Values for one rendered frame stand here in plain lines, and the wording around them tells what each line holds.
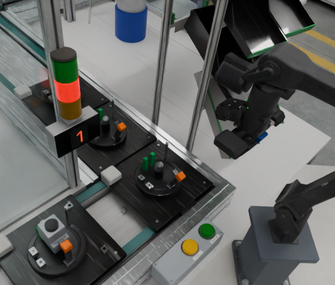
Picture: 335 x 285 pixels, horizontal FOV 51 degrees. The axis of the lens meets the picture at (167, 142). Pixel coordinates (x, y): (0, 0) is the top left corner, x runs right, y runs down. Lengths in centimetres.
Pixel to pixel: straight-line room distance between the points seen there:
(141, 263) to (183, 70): 99
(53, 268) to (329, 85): 70
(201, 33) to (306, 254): 63
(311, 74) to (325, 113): 255
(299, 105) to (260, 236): 233
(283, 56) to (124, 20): 122
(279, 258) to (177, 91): 88
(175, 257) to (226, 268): 19
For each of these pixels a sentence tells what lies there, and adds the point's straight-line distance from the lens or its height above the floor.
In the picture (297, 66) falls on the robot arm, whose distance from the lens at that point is 65.
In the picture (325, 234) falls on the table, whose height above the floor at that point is 86.
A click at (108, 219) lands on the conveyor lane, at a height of 92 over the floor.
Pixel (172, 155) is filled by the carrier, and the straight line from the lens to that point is 113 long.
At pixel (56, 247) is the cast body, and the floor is 105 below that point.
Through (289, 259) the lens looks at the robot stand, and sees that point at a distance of 92.
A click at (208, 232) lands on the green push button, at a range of 99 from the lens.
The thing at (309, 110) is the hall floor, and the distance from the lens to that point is 316.
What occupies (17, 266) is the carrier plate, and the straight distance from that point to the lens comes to 96.
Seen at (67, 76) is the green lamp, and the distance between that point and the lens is 74.
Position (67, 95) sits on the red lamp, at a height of 133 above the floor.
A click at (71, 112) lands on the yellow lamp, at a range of 80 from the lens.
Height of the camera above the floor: 182
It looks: 46 degrees down
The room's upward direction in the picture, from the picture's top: 9 degrees clockwise
